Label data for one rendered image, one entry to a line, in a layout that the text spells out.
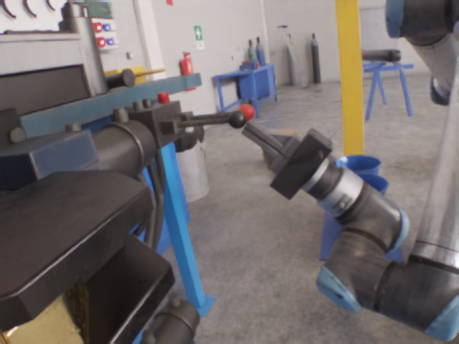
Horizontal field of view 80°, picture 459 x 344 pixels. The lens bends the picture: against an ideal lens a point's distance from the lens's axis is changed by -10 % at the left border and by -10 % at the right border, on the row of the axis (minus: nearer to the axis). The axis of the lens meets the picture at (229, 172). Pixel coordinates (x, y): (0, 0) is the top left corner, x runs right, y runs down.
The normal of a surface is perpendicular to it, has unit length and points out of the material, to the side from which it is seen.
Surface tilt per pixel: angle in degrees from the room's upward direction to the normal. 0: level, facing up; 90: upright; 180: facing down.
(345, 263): 33
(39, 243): 0
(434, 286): 52
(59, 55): 90
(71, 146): 90
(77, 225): 0
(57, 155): 90
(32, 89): 90
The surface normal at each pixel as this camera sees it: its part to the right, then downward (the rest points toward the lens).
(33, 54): 0.93, -0.02
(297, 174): -0.33, 0.38
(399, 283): -0.53, -0.60
